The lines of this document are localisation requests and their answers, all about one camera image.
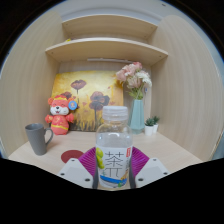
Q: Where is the pink artificial flower bouquet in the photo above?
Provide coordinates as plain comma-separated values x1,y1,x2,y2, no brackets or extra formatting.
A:
115,61,153,101

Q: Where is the red plush tiger toy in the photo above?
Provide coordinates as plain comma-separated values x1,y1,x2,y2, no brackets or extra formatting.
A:
44,94,79,136

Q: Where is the clear plastic drink bottle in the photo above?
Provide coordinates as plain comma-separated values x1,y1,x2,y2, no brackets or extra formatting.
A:
95,105,134,190

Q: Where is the teal faceted vase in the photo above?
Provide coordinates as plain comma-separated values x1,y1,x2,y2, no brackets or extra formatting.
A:
129,98,146,135

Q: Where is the flat round red coaster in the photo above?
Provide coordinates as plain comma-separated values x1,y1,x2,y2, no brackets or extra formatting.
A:
60,149,85,164

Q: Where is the grey textured mug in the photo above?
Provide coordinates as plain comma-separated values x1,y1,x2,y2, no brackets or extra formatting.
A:
24,123,54,156

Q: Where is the small succulent in white pot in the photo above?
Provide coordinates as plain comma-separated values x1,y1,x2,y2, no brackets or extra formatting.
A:
144,117,155,136
152,115,161,134

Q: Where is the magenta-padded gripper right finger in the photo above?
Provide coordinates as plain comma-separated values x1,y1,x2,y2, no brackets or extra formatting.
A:
128,146,170,190

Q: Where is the yellow poppy flower painting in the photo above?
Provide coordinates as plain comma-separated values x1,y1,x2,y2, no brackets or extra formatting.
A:
50,70,125,133

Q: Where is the light wooden shelf unit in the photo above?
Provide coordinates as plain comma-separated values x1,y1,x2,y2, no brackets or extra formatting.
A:
44,13,169,67

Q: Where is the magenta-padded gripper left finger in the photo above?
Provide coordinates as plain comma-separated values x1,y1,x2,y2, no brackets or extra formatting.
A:
58,147,99,190

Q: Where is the white light bar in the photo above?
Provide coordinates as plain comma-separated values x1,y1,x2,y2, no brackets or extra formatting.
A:
86,58,134,64

